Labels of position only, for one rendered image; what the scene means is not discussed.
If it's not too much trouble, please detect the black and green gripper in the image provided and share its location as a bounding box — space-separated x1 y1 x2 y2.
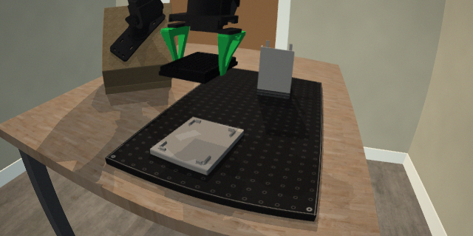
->
160 0 245 76

